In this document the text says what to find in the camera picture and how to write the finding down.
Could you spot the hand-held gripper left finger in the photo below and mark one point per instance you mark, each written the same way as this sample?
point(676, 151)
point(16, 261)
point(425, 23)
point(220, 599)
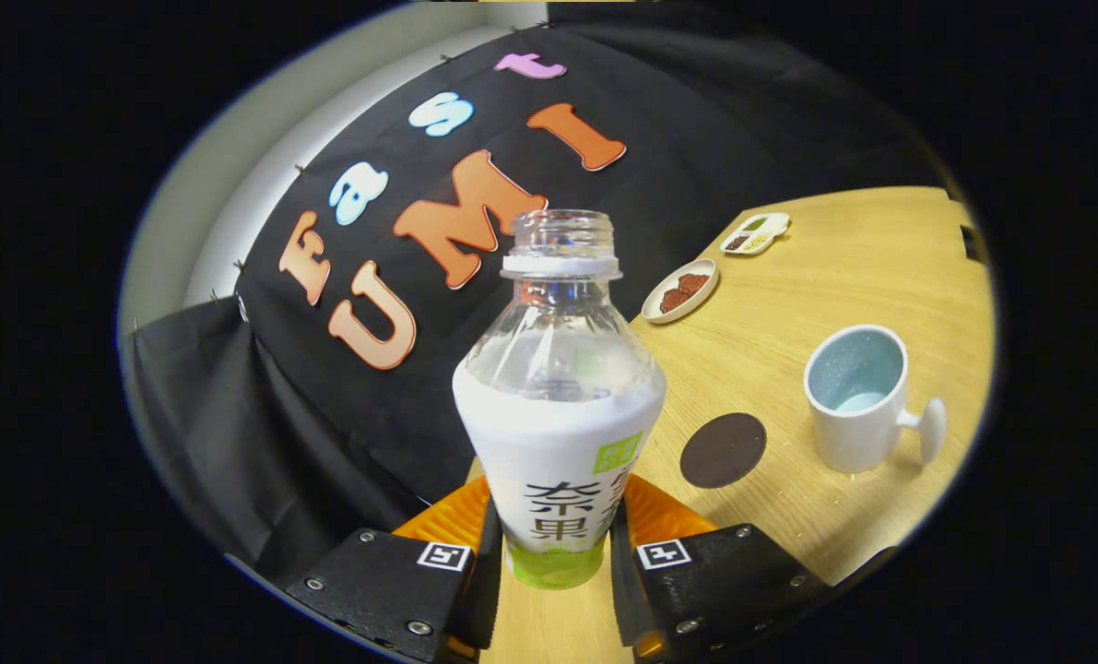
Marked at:
point(488, 590)

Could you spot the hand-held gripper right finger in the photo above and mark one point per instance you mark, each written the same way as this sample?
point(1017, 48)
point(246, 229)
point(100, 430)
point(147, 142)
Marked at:
point(622, 590)

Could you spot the clear juice bottle white label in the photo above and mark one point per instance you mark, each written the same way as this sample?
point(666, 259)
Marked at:
point(558, 443)

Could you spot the dark brown round coaster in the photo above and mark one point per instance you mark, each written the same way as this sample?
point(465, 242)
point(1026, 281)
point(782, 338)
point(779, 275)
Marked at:
point(724, 450)

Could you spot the white cup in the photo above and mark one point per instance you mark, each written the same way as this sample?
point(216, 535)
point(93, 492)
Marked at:
point(857, 433)

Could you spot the black backdrop cloth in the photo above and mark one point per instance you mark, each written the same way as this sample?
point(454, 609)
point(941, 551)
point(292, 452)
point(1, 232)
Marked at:
point(327, 433)

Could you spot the small oval white plate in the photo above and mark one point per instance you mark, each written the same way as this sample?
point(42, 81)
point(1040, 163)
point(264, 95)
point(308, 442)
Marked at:
point(661, 314)

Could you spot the brown food pieces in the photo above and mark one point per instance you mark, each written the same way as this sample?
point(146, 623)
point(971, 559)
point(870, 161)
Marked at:
point(684, 292)

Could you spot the wooden table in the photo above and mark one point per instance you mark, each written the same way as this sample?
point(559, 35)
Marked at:
point(788, 295)

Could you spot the white divided dish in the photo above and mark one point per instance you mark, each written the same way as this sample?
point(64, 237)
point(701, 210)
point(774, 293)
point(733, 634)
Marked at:
point(756, 234)

